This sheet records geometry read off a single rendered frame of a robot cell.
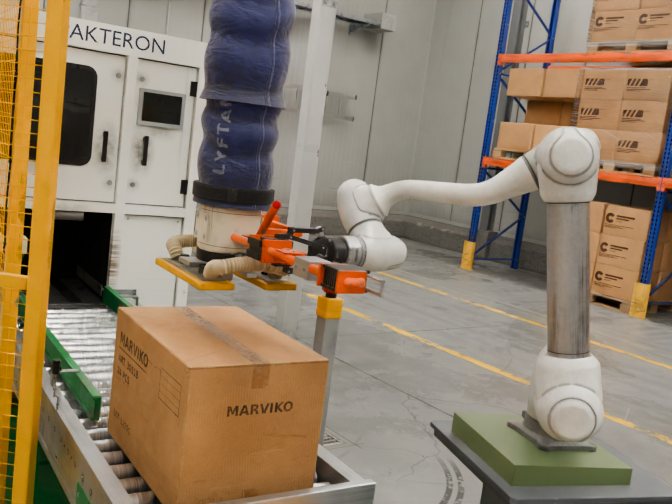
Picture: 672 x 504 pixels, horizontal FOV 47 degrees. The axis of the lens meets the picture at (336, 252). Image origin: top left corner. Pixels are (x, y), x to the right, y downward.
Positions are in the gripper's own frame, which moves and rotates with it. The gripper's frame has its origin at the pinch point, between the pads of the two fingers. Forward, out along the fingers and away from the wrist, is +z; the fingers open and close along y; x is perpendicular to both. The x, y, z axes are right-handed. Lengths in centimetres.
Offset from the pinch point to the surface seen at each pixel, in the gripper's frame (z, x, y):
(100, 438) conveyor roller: 22, 56, 71
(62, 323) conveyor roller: 3, 183, 70
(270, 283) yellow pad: -6.2, 10.2, 11.1
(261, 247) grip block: 4.0, -1.4, -0.7
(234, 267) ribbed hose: 6.5, 7.2, 6.2
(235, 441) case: 6.2, -3.5, 49.4
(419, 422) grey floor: -193, 150, 125
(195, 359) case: 16.9, 2.5, 28.9
